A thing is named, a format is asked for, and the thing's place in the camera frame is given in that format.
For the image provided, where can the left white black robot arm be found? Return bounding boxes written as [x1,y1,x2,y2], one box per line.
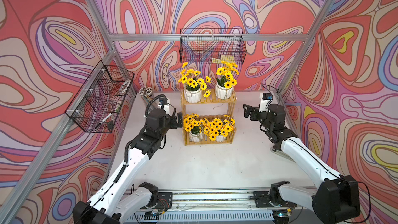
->
[72,108,183,224]

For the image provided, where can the side black wire basket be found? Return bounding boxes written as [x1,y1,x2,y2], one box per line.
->
[65,61,134,133]

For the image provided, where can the white marker in basket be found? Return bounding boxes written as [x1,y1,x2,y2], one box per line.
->
[94,113,113,129]

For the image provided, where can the grey black stapler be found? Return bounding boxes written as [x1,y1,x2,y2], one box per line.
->
[270,145,294,162]

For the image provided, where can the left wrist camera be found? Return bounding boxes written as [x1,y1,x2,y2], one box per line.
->
[158,97,171,115]

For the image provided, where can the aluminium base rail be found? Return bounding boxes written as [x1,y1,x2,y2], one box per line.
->
[124,188,343,224]

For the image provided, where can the wooden two-tier shelf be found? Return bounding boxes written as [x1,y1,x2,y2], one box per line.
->
[181,89,236,146]

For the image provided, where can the sunflower pot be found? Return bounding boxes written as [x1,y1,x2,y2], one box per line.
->
[178,62,211,104]
[215,60,239,100]
[183,114,204,143]
[203,115,236,143]

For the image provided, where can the yellow sticky notes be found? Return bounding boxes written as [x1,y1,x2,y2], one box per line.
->
[210,55,236,65]

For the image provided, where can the back black wire basket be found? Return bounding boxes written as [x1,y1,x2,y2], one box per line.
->
[179,27,247,64]

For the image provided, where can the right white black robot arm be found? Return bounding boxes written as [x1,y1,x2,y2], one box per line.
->
[243,104,360,224]

